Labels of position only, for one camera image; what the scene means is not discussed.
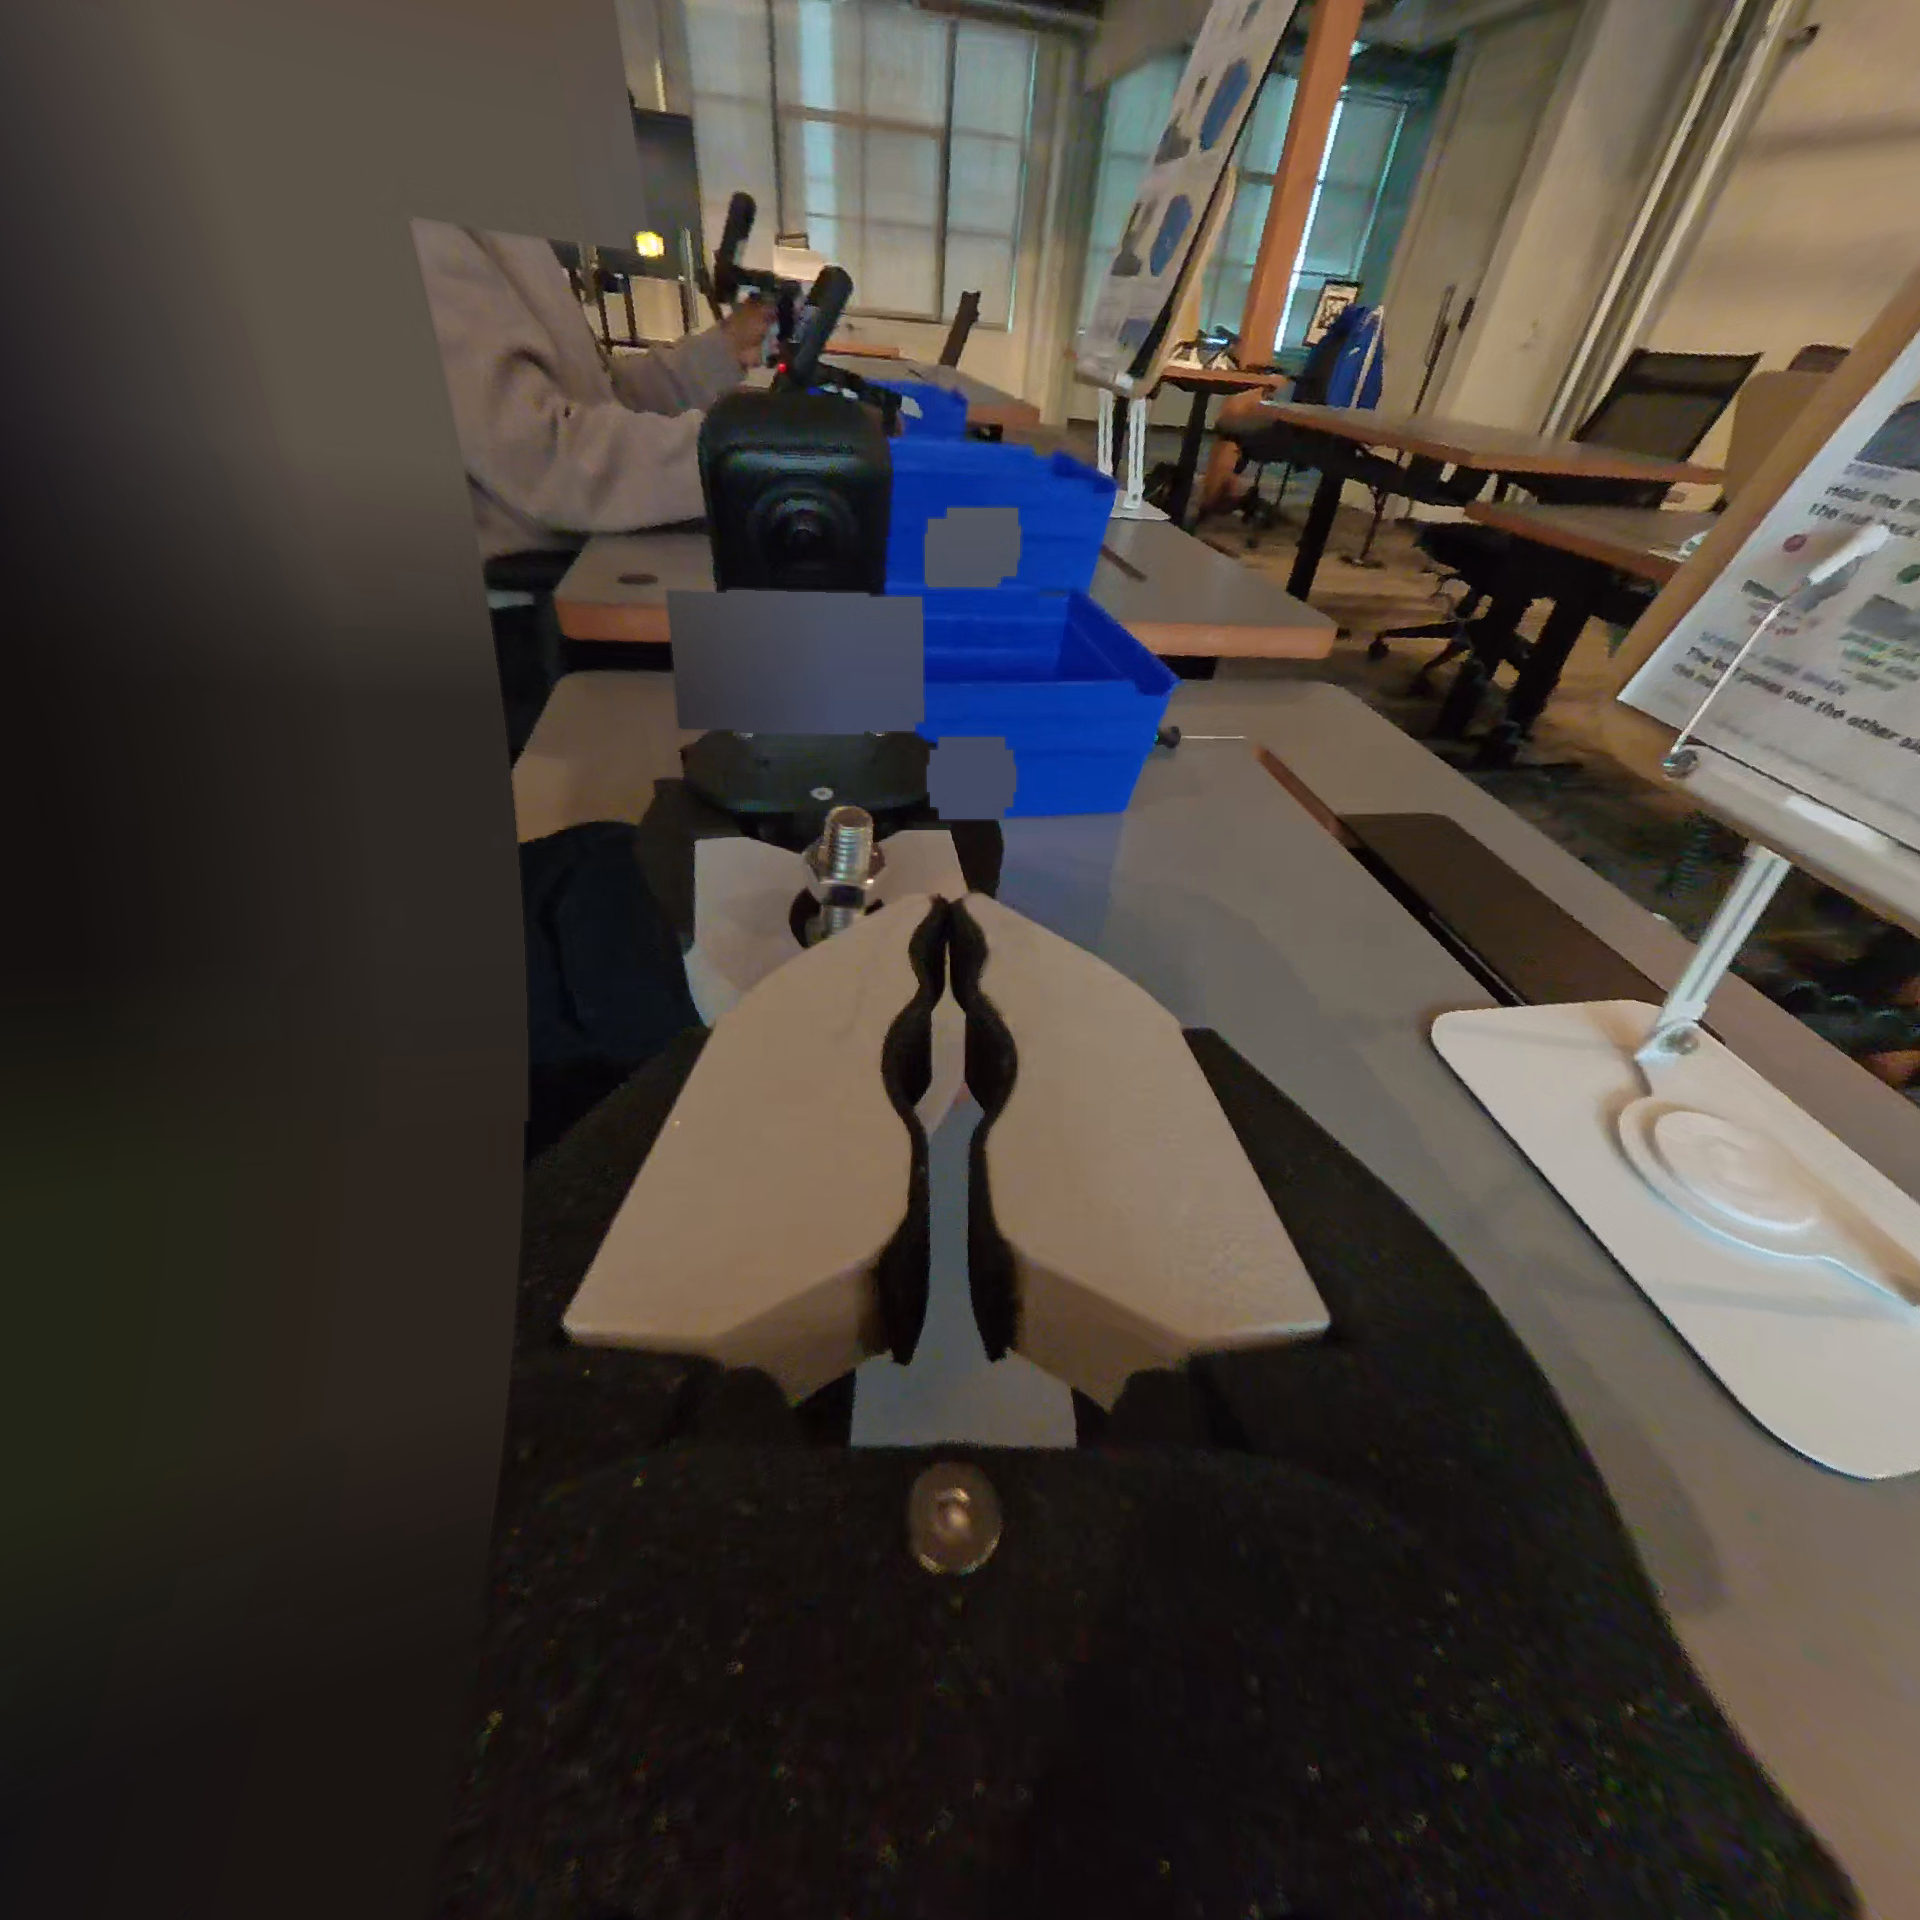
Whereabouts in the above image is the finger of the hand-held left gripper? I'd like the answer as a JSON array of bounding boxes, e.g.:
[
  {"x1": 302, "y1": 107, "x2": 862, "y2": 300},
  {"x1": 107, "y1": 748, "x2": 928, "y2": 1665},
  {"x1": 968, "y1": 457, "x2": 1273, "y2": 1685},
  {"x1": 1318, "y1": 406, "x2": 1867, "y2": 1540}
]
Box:
[
  {"x1": 878, "y1": 827, "x2": 972, "y2": 913},
  {"x1": 689, "y1": 837, "x2": 824, "y2": 1032}
]

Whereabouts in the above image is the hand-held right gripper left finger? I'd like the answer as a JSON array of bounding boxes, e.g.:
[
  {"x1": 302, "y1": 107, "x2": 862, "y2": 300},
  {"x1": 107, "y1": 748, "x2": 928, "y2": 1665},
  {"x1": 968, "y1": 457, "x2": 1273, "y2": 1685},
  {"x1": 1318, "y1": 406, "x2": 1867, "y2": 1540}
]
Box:
[{"x1": 562, "y1": 891, "x2": 958, "y2": 1413}]

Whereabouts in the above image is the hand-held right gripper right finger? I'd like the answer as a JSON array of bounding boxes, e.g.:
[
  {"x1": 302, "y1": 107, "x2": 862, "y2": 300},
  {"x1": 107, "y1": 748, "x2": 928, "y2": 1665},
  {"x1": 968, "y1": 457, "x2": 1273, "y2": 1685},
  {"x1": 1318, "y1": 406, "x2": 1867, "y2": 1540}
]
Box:
[{"x1": 955, "y1": 891, "x2": 1334, "y2": 1413}]

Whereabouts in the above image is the silver threaded bolt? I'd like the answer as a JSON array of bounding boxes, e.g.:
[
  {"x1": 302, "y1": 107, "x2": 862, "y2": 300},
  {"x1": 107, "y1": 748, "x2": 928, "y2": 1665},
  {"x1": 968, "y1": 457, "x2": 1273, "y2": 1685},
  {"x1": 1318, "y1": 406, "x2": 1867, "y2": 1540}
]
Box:
[{"x1": 809, "y1": 804, "x2": 888, "y2": 947}]

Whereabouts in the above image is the blue plastic bin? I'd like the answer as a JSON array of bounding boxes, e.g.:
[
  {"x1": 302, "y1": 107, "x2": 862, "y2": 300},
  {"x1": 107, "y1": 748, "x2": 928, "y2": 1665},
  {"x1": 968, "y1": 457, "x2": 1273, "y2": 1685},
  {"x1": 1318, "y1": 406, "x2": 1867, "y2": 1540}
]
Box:
[
  {"x1": 913, "y1": 585, "x2": 1183, "y2": 822},
  {"x1": 882, "y1": 379, "x2": 1121, "y2": 597}
]

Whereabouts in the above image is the large paned window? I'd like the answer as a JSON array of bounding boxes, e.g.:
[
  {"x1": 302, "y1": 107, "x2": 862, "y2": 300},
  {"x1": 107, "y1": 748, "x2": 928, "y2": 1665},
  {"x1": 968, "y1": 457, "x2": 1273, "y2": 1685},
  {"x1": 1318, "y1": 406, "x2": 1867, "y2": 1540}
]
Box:
[{"x1": 681, "y1": 0, "x2": 1086, "y2": 326}]

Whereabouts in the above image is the grey desk with wooden edge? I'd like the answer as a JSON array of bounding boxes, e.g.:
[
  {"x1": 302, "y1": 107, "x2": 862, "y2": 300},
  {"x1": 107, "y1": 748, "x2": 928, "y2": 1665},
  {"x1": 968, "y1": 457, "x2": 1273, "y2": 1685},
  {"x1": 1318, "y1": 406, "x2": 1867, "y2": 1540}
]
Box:
[{"x1": 552, "y1": 517, "x2": 1340, "y2": 666}]

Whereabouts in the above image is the white instruction board stand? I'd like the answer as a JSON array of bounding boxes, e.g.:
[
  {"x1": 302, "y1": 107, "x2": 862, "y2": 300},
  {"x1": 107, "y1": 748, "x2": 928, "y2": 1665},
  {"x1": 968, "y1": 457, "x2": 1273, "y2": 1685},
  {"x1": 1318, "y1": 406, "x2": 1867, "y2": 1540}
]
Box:
[{"x1": 1428, "y1": 316, "x2": 1920, "y2": 1482}]

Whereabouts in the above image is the tall instruction board stand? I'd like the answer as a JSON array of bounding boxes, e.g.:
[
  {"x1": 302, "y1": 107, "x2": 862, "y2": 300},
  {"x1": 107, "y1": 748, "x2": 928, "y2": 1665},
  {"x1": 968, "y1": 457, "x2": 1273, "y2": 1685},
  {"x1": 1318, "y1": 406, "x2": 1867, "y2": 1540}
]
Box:
[{"x1": 1073, "y1": 0, "x2": 1305, "y2": 521}]

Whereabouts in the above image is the blue jacket on chair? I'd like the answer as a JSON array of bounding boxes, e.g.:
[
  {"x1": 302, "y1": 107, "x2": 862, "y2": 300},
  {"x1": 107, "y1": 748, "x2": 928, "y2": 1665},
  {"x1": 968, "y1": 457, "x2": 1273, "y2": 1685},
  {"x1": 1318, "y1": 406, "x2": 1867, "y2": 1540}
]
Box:
[{"x1": 1296, "y1": 304, "x2": 1393, "y2": 410}]

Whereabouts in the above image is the orange wooden column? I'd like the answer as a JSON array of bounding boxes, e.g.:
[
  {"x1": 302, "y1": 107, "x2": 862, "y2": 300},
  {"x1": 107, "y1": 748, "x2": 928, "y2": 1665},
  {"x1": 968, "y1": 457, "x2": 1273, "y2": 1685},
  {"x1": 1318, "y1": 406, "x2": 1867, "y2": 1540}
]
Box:
[{"x1": 1238, "y1": 0, "x2": 1370, "y2": 379}]

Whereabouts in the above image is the brown wooden desk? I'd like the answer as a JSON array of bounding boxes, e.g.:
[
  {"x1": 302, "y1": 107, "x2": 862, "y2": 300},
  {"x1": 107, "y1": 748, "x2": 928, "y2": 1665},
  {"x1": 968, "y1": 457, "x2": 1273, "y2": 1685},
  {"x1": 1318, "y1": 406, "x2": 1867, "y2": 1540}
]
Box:
[
  {"x1": 1257, "y1": 396, "x2": 1728, "y2": 606},
  {"x1": 1463, "y1": 498, "x2": 1722, "y2": 736}
]

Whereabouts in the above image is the black mesh office chair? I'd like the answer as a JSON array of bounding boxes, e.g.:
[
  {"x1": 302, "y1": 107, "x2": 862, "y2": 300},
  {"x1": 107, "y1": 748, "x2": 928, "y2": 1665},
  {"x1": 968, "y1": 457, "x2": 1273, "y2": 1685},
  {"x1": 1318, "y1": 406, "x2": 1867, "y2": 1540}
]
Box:
[{"x1": 1559, "y1": 348, "x2": 1767, "y2": 472}]

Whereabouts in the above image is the black desk cable flap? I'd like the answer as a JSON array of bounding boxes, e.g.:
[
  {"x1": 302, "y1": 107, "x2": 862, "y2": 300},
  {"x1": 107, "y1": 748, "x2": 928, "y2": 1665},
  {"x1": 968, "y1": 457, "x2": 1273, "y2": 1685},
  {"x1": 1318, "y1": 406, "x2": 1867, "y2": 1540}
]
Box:
[{"x1": 1334, "y1": 810, "x2": 1672, "y2": 1011}]

